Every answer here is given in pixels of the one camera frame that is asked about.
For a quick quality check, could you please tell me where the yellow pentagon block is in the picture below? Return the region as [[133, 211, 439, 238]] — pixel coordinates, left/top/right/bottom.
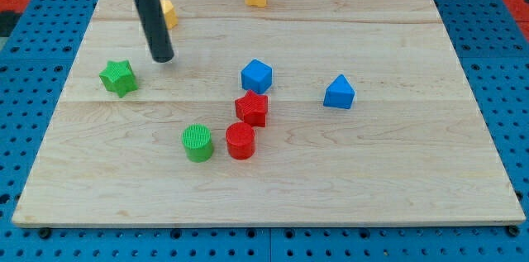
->
[[160, 0, 179, 30]]

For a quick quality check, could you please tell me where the green star block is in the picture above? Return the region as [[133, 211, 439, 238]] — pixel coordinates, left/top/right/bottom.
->
[[99, 60, 138, 98]]

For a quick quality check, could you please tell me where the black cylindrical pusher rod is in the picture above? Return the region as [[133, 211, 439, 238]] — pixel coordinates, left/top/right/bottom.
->
[[134, 0, 174, 63]]

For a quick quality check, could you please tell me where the red cylinder block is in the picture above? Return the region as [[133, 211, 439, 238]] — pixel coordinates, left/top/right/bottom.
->
[[225, 121, 255, 160]]

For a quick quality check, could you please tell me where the blue triangle block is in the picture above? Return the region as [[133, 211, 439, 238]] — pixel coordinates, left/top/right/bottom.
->
[[323, 74, 355, 109]]

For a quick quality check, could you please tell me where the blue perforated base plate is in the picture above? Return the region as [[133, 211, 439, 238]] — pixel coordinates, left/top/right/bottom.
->
[[1, 0, 528, 261]]

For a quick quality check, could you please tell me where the light wooden board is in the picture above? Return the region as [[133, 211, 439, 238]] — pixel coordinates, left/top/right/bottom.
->
[[12, 0, 526, 228]]

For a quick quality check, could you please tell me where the green cylinder block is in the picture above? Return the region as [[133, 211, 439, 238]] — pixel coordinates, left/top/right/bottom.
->
[[181, 124, 214, 163]]

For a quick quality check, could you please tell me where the blue cube block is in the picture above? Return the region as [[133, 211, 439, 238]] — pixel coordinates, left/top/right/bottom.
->
[[241, 59, 273, 94]]

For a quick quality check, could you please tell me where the red star block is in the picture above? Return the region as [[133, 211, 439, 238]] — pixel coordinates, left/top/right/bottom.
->
[[235, 89, 269, 127]]

